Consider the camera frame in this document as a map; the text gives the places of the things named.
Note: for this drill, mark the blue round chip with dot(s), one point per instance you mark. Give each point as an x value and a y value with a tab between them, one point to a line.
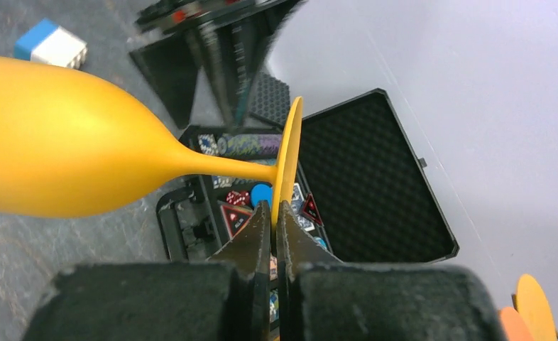
261	192

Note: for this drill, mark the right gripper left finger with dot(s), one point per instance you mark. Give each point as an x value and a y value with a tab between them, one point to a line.
225	297

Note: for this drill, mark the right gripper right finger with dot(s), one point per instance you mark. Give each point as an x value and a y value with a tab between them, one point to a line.
323	298

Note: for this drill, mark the playing card deck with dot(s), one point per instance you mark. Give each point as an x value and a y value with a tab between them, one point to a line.
296	204

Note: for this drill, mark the yellow wine glass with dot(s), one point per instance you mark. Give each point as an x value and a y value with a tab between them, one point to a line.
75	145
534	308

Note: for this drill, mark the orange plastic wine glass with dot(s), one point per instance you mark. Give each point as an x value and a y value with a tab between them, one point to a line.
514	326

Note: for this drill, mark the red die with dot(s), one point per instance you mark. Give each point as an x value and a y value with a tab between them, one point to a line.
238	198

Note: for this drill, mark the black poker chip case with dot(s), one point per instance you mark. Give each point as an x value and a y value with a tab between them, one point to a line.
365	191

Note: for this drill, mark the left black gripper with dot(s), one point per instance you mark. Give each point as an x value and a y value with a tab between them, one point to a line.
233	39

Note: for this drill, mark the red triangle all-in marker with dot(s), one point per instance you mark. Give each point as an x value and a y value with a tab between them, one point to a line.
235	217

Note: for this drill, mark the dark grey foam pad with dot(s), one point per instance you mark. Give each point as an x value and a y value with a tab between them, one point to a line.
271	100

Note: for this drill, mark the blue white toy brick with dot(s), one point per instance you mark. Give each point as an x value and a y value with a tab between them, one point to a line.
51	44

